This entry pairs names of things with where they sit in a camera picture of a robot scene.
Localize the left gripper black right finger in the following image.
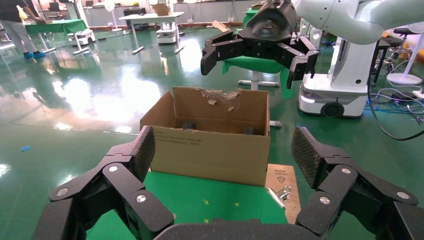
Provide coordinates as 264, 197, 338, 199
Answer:
291, 126, 424, 240

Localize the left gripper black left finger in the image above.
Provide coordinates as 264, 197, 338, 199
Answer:
31, 125, 175, 240

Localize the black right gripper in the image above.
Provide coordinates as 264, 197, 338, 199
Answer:
200, 0, 320, 90

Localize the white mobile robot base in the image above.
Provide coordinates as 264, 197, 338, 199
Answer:
155, 22, 181, 45
67, 28, 97, 56

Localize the large open cardboard carton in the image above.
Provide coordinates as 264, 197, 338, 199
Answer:
139, 86, 271, 187

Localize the brown cardboard box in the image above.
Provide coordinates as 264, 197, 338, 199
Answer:
152, 3, 173, 17

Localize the brown board piece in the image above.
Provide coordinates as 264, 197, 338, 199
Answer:
211, 19, 233, 35

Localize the white robot with black grippers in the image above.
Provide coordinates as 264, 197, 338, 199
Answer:
299, 18, 325, 46

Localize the silver binder clip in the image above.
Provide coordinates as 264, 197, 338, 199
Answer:
266, 186, 292, 209

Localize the white robot chassis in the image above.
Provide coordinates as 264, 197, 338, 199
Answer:
297, 37, 377, 118

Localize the white table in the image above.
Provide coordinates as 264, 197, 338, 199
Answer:
118, 11, 185, 56

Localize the black side table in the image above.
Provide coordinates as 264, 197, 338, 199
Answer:
375, 37, 402, 78

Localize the white standing fan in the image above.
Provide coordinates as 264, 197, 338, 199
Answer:
386, 21, 424, 86
102, 0, 124, 33

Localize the black stool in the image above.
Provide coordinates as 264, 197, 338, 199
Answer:
392, 27, 418, 67

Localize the person with blue shoe covers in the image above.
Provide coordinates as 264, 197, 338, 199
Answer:
0, 0, 47, 60

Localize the white table pedestal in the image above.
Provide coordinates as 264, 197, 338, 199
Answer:
237, 70, 281, 89

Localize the long thin black cable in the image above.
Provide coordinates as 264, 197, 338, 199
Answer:
366, 75, 424, 142

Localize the tangle of cables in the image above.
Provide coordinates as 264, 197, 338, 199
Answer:
369, 86, 424, 125

